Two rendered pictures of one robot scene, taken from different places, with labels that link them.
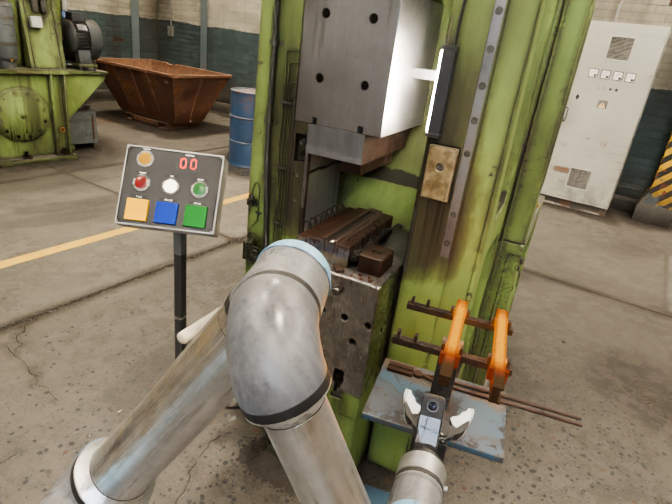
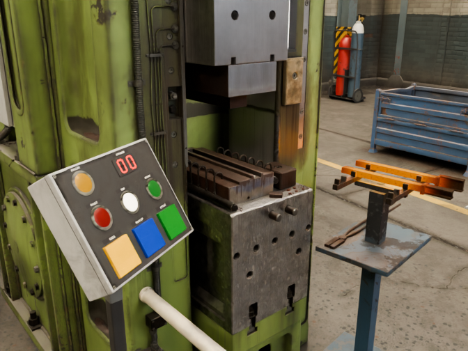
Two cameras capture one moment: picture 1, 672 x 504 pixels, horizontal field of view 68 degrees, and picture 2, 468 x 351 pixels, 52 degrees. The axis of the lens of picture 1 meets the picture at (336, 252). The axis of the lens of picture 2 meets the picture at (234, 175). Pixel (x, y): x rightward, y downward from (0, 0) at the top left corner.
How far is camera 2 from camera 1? 1.72 m
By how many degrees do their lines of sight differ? 59
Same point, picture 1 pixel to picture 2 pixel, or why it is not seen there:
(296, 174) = (173, 134)
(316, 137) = (237, 77)
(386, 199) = not seen: hidden behind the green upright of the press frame
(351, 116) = (264, 47)
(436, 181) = (294, 88)
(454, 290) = (307, 170)
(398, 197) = (191, 129)
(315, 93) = (232, 32)
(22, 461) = not seen: outside the picture
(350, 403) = (300, 307)
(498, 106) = (315, 17)
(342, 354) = (292, 269)
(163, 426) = not seen: outside the picture
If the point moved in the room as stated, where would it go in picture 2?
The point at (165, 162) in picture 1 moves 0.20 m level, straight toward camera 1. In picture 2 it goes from (105, 175) to (191, 178)
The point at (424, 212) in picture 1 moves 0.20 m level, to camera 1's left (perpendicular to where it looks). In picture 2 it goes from (285, 118) to (264, 129)
